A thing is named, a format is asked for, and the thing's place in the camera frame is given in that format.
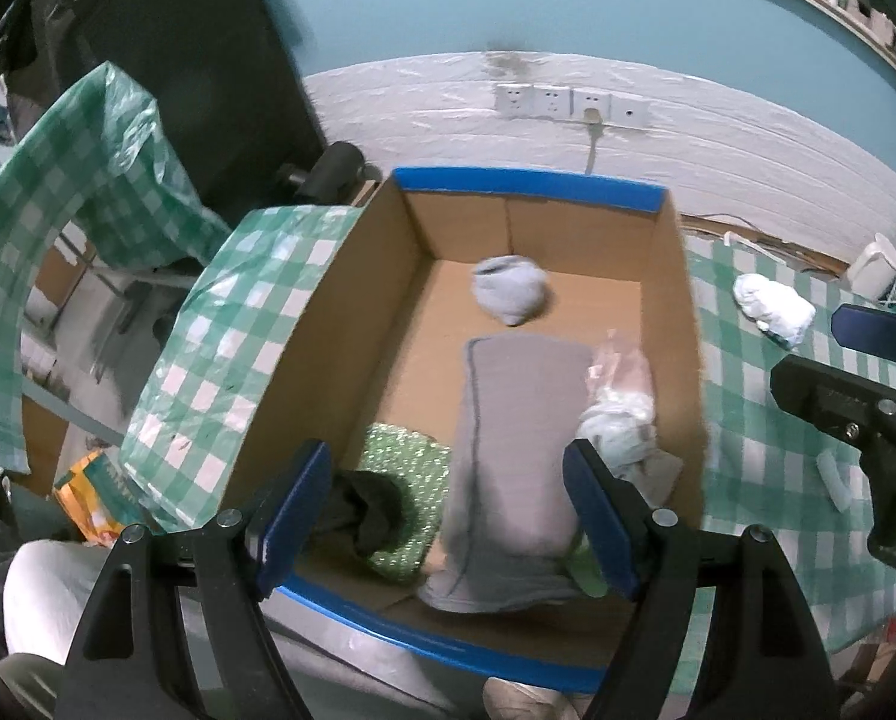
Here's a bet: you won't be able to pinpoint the checkered plastic sheet at left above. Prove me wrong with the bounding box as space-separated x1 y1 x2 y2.
0 62 230 473

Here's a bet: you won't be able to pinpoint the light green cloth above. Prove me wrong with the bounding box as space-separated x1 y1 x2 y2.
565 535 609 598

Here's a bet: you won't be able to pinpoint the beige shoe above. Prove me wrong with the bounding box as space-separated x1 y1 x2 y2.
482 676 592 720

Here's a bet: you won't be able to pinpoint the white wall socket strip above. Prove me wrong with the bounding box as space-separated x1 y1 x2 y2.
493 82 651 130

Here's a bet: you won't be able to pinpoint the cardboard box with blue rim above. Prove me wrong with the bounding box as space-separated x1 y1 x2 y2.
223 167 706 692

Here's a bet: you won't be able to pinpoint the green white checkered tablecloth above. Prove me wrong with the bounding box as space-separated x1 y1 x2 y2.
672 230 896 694

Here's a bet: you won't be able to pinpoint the white plug with cable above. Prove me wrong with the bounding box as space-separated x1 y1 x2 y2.
583 107 604 176

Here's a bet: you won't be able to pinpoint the white electric kettle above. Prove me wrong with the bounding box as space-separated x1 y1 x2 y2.
845 232 896 301

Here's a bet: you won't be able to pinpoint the white blue-printed cloth bundle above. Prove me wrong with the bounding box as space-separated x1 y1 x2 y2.
733 273 816 349

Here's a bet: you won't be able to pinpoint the black knit hat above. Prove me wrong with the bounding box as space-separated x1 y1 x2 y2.
314 472 404 557

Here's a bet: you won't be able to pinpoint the grey sweatpants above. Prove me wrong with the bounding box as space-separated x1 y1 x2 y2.
418 333 684 614

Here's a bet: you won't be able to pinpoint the green sequin cloth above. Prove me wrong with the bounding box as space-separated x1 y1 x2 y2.
356 422 451 585

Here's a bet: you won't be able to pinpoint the black dumbbell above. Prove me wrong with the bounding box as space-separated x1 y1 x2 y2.
277 142 365 205

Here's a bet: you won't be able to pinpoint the white pink patterned cloth bundle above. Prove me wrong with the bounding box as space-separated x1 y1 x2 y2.
576 330 656 472

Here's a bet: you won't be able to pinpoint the light grey sock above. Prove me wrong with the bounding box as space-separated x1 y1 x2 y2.
472 255 549 327

